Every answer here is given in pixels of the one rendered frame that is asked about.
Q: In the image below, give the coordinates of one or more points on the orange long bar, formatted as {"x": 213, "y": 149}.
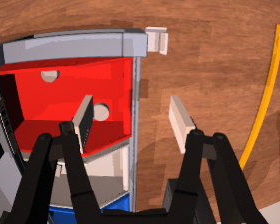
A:
{"x": 265, "y": 100}

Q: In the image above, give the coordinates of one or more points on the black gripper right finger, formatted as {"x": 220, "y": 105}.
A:
{"x": 234, "y": 199}

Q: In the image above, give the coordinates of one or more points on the red bin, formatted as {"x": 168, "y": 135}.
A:
{"x": 35, "y": 106}

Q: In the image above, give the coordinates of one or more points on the blue open bin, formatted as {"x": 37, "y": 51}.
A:
{"x": 65, "y": 216}

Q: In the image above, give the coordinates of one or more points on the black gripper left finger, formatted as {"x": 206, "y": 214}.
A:
{"x": 32, "y": 200}

